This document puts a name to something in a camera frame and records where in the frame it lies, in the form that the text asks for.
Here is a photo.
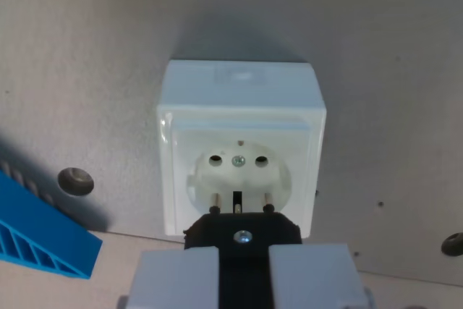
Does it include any blue ribbed plastic wedge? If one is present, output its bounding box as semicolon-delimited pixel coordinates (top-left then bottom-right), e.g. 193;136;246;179
0;170;103;281

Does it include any white wall socket box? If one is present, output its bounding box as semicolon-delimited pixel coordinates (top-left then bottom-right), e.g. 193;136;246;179
156;59;328;240

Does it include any black two-pin power plug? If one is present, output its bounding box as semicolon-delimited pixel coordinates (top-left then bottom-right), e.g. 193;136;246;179
183;192;303;309

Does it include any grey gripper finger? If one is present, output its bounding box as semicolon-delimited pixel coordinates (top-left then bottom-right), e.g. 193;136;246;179
116;247;221;309
268;243;376;309

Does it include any dark countersunk screw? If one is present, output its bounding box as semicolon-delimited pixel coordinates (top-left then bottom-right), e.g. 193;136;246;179
441;232;463;258
57;166;95;197

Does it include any grey base board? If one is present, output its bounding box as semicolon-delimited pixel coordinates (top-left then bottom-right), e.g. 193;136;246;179
0;0;463;285

